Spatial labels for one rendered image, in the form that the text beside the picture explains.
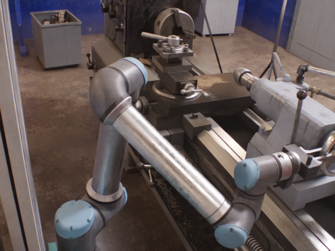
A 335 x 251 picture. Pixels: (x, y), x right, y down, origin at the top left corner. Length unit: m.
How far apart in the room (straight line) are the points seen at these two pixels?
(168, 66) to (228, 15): 4.42
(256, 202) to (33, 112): 2.87
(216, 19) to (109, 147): 5.01
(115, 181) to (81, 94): 2.66
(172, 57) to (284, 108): 0.68
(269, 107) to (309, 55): 4.20
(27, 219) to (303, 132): 0.99
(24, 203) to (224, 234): 0.56
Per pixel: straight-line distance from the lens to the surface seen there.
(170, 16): 2.41
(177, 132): 1.86
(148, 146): 1.06
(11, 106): 0.73
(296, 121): 1.36
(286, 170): 1.19
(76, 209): 1.47
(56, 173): 2.92
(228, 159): 1.64
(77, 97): 3.98
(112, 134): 1.29
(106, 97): 1.07
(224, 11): 6.22
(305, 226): 1.44
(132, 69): 1.19
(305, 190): 1.43
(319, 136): 1.40
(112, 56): 2.75
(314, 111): 1.46
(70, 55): 4.62
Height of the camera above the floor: 1.77
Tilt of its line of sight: 31 degrees down
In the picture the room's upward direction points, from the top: 5 degrees clockwise
